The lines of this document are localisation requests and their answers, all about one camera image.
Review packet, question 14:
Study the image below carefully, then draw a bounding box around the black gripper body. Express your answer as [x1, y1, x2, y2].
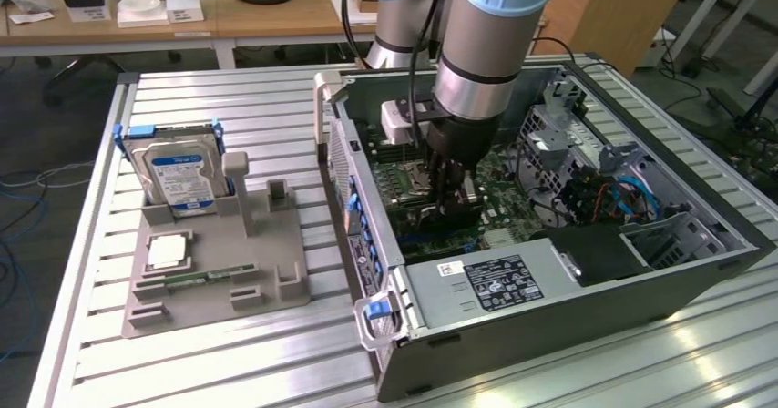
[425, 115, 501, 172]

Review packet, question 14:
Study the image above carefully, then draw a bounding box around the green graphics card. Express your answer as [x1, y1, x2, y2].
[391, 198, 488, 241]

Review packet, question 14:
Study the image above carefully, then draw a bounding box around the metal CPU socket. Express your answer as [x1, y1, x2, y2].
[410, 159, 434, 193]

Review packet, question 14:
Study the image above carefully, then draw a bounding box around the green motherboard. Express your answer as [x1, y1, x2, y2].
[355, 129, 549, 266]

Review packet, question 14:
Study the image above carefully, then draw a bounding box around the grey metal disk bay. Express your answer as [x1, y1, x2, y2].
[516, 79, 609, 199]

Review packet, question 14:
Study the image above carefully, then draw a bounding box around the grey power supply unit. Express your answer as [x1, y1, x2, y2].
[403, 237, 585, 330]

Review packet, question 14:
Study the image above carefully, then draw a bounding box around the black open PC case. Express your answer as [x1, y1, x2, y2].
[313, 52, 778, 403]

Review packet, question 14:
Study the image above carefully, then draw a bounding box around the white paper stack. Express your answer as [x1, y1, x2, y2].
[330, 0, 378, 26]

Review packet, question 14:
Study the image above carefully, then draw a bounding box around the wooden cabinet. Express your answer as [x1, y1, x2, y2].
[540, 0, 698, 75]

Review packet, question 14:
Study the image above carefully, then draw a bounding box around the wooden desk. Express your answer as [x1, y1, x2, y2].
[0, 0, 549, 58]

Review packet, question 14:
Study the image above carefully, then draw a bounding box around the hard disk in blue caddy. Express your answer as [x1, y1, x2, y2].
[113, 117, 226, 220]

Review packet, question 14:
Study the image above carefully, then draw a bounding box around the green RAM stick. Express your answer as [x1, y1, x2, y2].
[163, 264, 254, 289]

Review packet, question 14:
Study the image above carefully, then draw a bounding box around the grey parts rack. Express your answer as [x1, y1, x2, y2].
[121, 150, 311, 339]

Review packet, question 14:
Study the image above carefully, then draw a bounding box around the silver CPU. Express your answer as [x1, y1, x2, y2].
[147, 235, 187, 268]

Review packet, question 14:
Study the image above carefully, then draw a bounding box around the white labelled box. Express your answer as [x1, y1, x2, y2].
[165, 0, 203, 24]

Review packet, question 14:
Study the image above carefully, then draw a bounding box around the white box with round dish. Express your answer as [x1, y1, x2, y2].
[117, 0, 171, 29]

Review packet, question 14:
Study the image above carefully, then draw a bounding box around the black and white box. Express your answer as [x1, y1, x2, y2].
[61, 0, 113, 22]

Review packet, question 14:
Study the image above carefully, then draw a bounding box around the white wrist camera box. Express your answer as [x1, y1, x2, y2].
[379, 100, 430, 146]

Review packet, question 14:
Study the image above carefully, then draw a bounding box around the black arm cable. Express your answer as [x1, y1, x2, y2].
[339, 0, 441, 145]

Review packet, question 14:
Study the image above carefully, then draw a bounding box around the black plastic air duct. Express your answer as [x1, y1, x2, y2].
[528, 223, 649, 287]

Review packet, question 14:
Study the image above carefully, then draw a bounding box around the blue data wire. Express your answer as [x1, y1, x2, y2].
[610, 176, 662, 225]

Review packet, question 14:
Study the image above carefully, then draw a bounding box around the black arched cable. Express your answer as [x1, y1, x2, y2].
[528, 37, 609, 70]

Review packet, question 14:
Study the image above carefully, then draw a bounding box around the white desk frame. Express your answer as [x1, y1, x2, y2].
[668, 0, 778, 95]

